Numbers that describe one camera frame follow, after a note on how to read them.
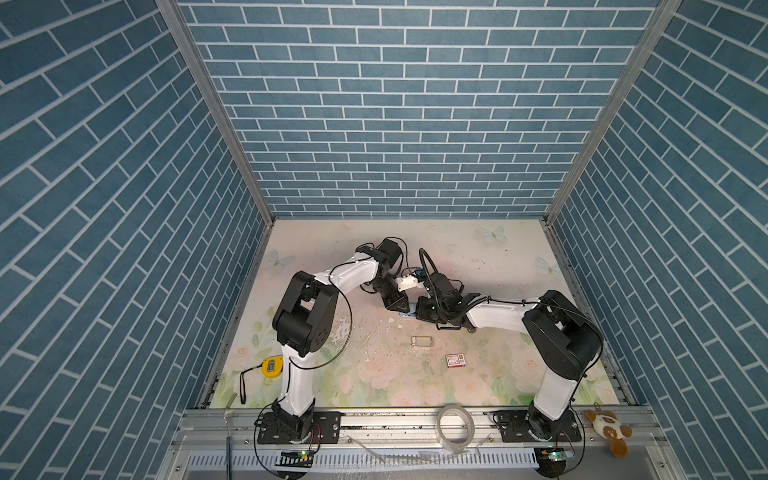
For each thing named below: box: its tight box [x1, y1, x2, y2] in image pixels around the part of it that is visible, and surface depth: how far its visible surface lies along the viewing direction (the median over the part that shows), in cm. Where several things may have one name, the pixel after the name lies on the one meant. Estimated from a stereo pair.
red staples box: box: [445, 353, 467, 369], surface depth 86 cm
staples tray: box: [410, 335, 433, 347], surface depth 90 cm
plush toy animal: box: [586, 402, 633, 459], surface depth 72 cm
